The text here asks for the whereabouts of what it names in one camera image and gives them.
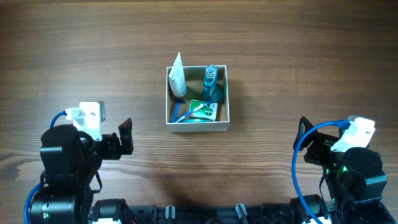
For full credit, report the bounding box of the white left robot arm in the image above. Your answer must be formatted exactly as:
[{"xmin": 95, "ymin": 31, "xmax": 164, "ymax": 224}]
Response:
[{"xmin": 24, "ymin": 119, "xmax": 135, "ymax": 223}]

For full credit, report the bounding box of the green white soap box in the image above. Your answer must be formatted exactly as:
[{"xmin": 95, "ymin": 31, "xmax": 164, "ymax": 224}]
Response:
[{"xmin": 189, "ymin": 100, "xmax": 218, "ymax": 121}]

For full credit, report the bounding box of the white cardboard box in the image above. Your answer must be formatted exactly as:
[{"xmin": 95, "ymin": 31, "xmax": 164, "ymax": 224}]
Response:
[{"xmin": 165, "ymin": 65, "xmax": 230, "ymax": 133}]

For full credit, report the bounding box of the blue Listerine mouthwash bottle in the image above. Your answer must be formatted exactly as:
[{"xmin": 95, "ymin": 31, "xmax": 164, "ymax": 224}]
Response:
[{"xmin": 203, "ymin": 64, "xmax": 223, "ymax": 101}]

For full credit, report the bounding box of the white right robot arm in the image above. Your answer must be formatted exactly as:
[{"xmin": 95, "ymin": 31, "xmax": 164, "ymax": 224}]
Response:
[{"xmin": 291, "ymin": 115, "xmax": 395, "ymax": 223}]

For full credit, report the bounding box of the blue white toothbrush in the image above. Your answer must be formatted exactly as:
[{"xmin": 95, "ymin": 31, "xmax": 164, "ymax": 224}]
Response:
[{"xmin": 174, "ymin": 100, "xmax": 217, "ymax": 123}]

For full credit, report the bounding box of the teal toothpaste tube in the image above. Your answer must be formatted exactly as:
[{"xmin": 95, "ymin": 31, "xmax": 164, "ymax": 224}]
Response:
[{"xmin": 179, "ymin": 118, "xmax": 213, "ymax": 123}]

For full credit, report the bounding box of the blue disposable razor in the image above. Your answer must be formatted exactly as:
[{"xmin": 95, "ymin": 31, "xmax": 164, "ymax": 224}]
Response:
[{"xmin": 170, "ymin": 98, "xmax": 186, "ymax": 123}]

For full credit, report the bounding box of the white Pantene shampoo tube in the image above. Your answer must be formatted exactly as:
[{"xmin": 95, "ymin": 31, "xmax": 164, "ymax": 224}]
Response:
[{"xmin": 169, "ymin": 52, "xmax": 187, "ymax": 97}]

